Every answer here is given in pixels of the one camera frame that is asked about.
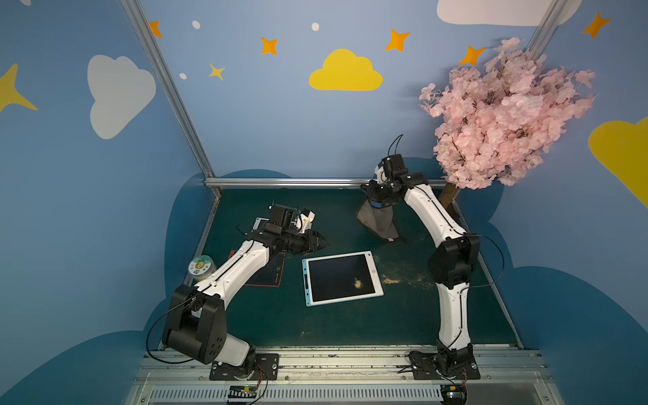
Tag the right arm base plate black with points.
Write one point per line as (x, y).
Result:
(430, 367)

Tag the pink cherry blossom tree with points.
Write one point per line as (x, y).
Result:
(500, 121)

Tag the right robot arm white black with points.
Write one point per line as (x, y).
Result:
(452, 263)

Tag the aluminium mounting rail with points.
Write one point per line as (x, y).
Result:
(350, 375)

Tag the white framed drawing tablet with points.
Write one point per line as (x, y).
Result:
(259, 223)

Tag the left controller board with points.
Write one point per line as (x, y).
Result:
(242, 394)

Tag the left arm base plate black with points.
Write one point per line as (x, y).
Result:
(255, 365)

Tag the controller board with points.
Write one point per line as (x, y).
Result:
(453, 395)
(242, 394)

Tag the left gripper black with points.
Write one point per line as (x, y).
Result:
(311, 240)

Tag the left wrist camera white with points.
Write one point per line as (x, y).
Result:
(305, 220)

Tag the red framed drawing tablet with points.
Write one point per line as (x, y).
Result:
(268, 271)

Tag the grey blue wiping cloth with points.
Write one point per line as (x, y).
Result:
(379, 221)

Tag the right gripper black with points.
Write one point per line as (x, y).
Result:
(378, 197)

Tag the right controller board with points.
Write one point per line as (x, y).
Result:
(453, 395)

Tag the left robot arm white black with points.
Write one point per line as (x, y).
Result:
(195, 324)

